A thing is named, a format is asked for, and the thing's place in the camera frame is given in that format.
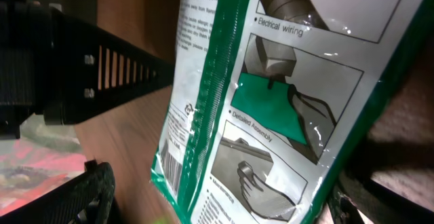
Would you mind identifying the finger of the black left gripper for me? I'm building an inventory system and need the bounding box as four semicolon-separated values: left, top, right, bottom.
60;16;174;124

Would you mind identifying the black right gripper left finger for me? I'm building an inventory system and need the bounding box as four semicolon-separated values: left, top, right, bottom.
1;160;115;224

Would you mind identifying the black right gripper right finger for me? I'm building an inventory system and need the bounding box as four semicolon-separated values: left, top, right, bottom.
328;171;433;224

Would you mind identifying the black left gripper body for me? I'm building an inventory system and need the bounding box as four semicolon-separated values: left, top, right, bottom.
1;1;64;139

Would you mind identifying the green white gloves package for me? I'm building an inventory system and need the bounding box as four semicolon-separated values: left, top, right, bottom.
152;0;433;223

